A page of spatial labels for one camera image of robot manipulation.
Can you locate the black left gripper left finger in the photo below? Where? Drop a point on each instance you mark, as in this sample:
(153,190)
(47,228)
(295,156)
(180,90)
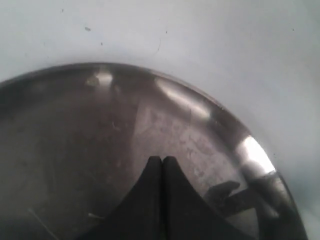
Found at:
(138,216)

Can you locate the round stainless steel plate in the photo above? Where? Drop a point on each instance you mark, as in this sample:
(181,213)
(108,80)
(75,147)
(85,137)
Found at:
(75,139)

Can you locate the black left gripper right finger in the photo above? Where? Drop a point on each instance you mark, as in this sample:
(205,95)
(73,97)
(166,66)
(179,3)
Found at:
(187,215)

